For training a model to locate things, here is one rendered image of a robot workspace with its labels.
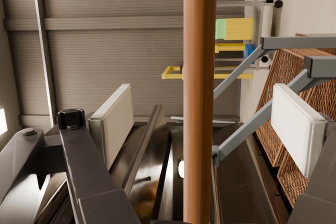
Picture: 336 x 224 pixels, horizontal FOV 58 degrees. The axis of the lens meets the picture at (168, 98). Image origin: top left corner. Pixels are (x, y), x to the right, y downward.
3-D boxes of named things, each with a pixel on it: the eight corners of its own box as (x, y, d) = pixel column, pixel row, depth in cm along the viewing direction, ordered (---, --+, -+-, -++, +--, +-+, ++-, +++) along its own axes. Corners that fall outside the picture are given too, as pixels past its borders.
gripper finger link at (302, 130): (311, 120, 13) (329, 120, 13) (273, 82, 20) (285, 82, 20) (304, 179, 14) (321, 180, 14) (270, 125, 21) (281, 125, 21)
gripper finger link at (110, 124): (107, 174, 15) (93, 174, 15) (134, 123, 22) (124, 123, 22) (102, 118, 14) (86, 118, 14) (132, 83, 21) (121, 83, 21)
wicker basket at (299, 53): (338, 172, 131) (272, 170, 133) (296, 124, 184) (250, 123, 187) (355, 59, 117) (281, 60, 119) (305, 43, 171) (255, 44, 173)
